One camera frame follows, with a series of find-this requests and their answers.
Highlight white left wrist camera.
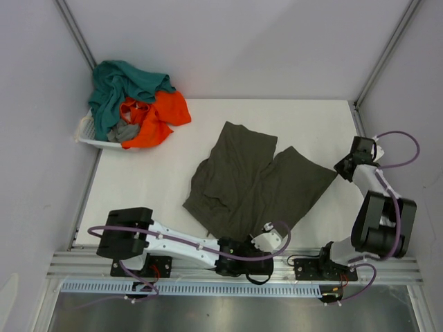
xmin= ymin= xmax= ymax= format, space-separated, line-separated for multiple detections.
xmin=251 ymin=223 xmax=282 ymax=252

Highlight olive green shorts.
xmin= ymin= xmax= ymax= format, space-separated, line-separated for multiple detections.
xmin=183 ymin=122 xmax=337 ymax=241

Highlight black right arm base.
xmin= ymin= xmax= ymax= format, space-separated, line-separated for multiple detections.
xmin=287 ymin=255 xmax=358 ymax=282

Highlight grey shorts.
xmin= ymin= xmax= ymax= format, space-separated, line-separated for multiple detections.
xmin=107 ymin=120 xmax=141 ymax=143

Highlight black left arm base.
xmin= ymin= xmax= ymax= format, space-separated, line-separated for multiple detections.
xmin=123 ymin=254 xmax=172 ymax=278

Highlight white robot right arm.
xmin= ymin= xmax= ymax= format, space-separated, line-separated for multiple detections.
xmin=316 ymin=136 xmax=417 ymax=279

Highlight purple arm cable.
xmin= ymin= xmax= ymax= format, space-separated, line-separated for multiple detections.
xmin=325 ymin=130 xmax=422 ymax=307
xmin=74 ymin=221 xmax=292 ymax=308

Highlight orange shorts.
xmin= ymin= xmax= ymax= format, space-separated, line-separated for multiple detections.
xmin=120 ymin=91 xmax=192 ymax=149

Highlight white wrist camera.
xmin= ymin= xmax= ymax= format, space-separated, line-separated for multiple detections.
xmin=251 ymin=223 xmax=282 ymax=252
xmin=372 ymin=136 xmax=384 ymax=162

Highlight white plastic laundry basket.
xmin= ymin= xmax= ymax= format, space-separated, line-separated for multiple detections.
xmin=74 ymin=109 xmax=123 ymax=151

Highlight teal shorts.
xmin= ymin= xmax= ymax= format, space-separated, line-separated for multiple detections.
xmin=89 ymin=60 xmax=176 ymax=141

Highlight aluminium mounting rail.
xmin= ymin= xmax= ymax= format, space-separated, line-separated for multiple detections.
xmin=46 ymin=250 xmax=423 ymax=285

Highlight white slotted cable duct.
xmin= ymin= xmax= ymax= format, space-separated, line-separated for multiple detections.
xmin=60 ymin=279 xmax=329 ymax=298

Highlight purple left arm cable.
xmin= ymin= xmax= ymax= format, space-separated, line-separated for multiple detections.
xmin=74 ymin=221 xmax=292 ymax=308

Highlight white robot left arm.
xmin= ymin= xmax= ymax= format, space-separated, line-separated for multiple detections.
xmin=88 ymin=207 xmax=274 ymax=285

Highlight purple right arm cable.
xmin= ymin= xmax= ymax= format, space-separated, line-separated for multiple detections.
xmin=325 ymin=130 xmax=422 ymax=307

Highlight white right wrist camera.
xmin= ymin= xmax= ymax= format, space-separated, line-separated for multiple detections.
xmin=372 ymin=136 xmax=384 ymax=162

